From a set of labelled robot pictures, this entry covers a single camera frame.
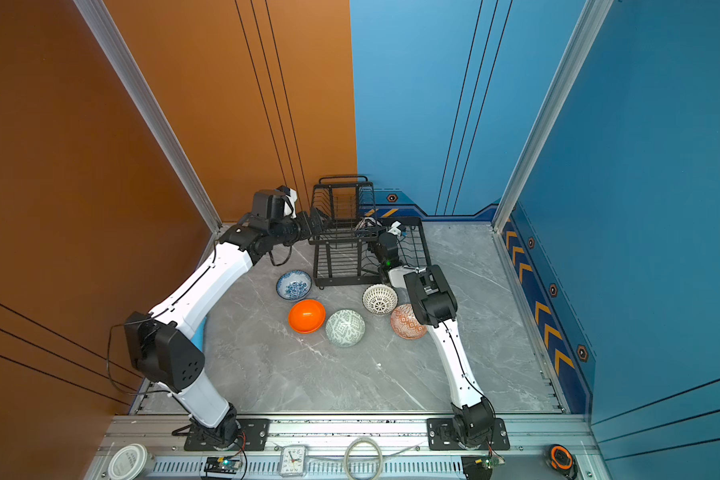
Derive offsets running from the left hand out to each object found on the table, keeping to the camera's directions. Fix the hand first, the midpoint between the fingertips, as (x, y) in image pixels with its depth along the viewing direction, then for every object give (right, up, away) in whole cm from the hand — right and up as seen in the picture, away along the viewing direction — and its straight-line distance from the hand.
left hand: (321, 219), depth 82 cm
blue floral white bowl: (-12, -20, +18) cm, 30 cm away
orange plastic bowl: (-6, -28, +8) cm, 30 cm away
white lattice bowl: (+17, -24, +15) cm, 33 cm away
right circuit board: (+41, -58, -12) cm, 73 cm away
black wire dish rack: (+10, -8, +31) cm, 33 cm away
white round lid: (-40, -55, -17) cm, 70 cm away
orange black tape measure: (+58, -57, -14) cm, 82 cm away
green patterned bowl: (+6, -33, +10) cm, 34 cm away
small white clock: (-4, -57, -13) cm, 59 cm away
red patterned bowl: (+24, -31, +10) cm, 41 cm away
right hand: (+11, +3, +24) cm, 27 cm away
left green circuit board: (-22, -60, -11) cm, 65 cm away
